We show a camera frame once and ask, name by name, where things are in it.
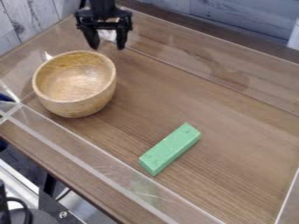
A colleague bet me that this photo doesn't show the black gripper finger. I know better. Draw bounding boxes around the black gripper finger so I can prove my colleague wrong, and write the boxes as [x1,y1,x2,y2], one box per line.
[81,28,100,50]
[116,28,127,50]

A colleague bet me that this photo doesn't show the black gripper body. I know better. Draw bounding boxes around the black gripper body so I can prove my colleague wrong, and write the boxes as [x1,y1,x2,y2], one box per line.
[75,0,133,31]

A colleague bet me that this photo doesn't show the green rectangular block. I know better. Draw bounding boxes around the green rectangular block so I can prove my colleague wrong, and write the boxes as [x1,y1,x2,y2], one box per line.
[139,123,201,176]

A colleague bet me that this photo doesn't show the brown wooden bowl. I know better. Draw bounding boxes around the brown wooden bowl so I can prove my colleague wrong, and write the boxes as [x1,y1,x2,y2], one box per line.
[32,50,117,118]

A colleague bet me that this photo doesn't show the clear acrylic tray walls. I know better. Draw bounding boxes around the clear acrylic tray walls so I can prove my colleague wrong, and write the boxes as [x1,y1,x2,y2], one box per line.
[0,13,299,224]

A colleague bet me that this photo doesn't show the white object at right edge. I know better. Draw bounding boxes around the white object at right edge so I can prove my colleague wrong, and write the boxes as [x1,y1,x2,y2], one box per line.
[287,18,299,51]

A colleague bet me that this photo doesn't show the black table leg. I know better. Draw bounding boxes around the black table leg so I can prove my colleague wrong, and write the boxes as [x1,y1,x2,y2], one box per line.
[43,174,57,197]

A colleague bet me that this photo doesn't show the grey metal bracket with screw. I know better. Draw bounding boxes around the grey metal bracket with screw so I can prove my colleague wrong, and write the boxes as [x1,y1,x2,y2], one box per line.
[39,198,85,224]

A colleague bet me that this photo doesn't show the black cable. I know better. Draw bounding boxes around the black cable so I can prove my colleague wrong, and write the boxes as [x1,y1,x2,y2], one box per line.
[0,196,33,224]

